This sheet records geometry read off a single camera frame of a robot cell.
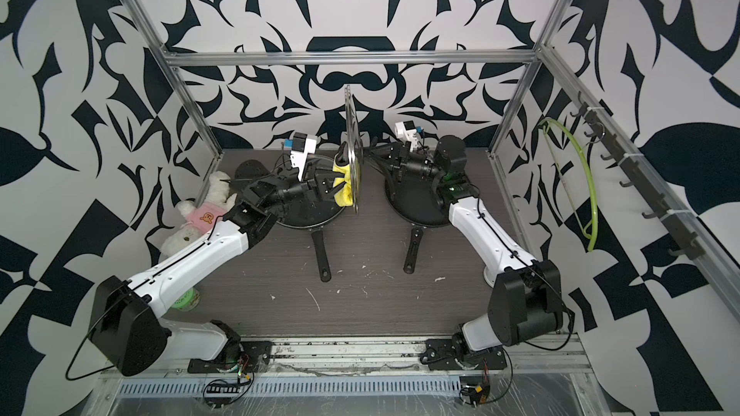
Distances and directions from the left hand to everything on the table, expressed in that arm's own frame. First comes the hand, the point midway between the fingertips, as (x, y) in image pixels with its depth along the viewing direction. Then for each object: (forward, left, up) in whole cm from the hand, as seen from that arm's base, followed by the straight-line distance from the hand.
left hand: (350, 171), depth 61 cm
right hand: (+5, -3, -2) cm, 7 cm away
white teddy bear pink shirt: (+17, +46, -34) cm, 60 cm away
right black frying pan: (+13, -19, -31) cm, 39 cm away
